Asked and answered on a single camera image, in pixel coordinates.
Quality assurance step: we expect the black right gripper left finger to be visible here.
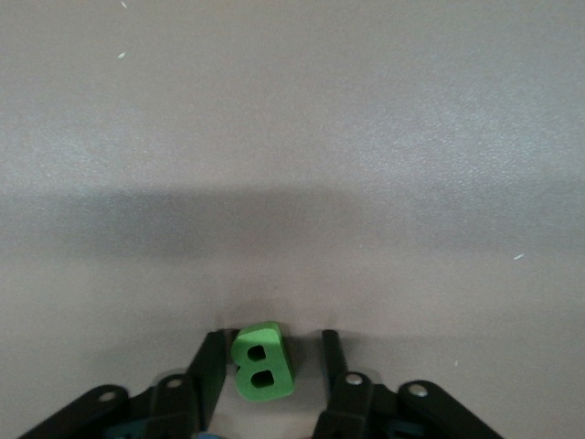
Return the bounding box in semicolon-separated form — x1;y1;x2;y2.
17;329;229;439

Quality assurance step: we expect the brown table mat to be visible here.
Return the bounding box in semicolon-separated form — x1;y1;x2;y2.
0;0;585;439

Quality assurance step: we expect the green letter B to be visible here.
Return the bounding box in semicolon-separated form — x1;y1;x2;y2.
229;321;296;403

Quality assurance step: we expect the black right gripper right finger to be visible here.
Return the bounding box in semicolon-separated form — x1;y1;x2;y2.
314;328;500;439

